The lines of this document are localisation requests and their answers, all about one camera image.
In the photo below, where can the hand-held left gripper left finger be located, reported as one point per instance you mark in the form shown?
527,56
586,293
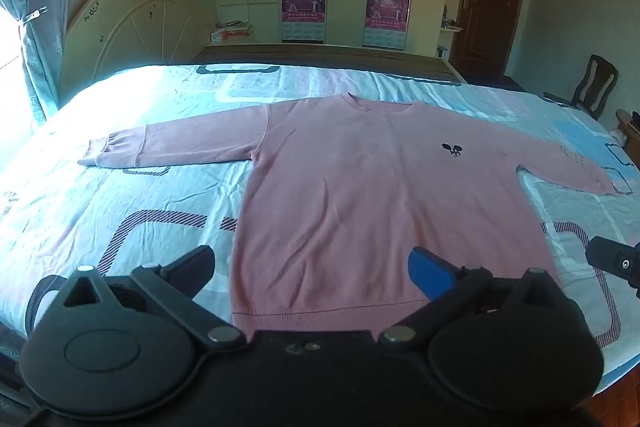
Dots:
199,259

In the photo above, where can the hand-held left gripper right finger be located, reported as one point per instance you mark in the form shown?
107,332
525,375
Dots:
425,271

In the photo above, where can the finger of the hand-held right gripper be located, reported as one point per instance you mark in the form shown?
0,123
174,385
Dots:
617,263

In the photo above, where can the pink sweater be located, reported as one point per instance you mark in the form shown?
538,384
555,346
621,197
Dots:
360,187

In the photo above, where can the patterned bedsheet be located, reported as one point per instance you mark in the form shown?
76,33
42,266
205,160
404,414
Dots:
125,207

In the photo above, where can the brown wooden furniture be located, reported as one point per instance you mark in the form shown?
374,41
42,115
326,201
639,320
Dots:
629,127

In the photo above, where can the dark wooden chair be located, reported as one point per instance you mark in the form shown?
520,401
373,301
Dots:
595,84

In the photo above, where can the red and white box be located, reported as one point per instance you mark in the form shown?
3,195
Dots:
230,34

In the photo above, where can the cream round headboard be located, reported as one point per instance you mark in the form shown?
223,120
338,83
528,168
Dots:
135,27

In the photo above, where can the dark wooden bed frame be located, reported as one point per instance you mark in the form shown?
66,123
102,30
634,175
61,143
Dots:
325,57

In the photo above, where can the purple wall calendar poster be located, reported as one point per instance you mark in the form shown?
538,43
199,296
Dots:
304,7
387,12

